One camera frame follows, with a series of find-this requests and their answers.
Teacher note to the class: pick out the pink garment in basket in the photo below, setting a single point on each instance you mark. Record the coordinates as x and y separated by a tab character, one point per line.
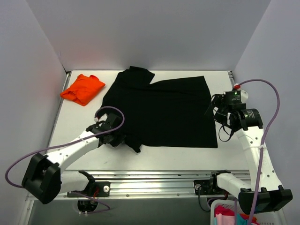
223	216

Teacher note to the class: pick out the black t shirt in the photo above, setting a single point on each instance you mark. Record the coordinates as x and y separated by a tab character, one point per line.
168	113

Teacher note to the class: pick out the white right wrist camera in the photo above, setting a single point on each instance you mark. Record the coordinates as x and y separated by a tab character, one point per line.
244	95

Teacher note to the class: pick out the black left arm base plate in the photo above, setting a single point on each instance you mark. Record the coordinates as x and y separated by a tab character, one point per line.
100	188

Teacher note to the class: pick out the white laundry basket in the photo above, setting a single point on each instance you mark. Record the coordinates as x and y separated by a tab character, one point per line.
262	219

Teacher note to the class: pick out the teal garment in basket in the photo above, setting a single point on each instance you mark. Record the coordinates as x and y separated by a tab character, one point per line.
242	219

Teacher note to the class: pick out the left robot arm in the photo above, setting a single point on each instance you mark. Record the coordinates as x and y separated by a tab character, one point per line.
47	175

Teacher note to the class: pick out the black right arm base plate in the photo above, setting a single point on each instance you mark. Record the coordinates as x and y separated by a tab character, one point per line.
203	187

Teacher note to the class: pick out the orange garment in basket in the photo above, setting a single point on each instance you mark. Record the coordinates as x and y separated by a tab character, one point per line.
254	220

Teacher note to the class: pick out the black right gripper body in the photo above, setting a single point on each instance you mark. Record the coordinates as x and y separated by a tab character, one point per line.
217	108

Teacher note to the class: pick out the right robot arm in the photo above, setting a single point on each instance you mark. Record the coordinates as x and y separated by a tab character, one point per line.
265	193

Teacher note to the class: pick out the aluminium frame rail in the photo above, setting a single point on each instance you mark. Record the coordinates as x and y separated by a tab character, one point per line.
142	184

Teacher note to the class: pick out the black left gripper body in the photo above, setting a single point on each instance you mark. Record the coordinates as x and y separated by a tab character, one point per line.
116	138

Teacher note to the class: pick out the orange folded t shirt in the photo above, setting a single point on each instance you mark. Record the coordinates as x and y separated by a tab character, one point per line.
83	90

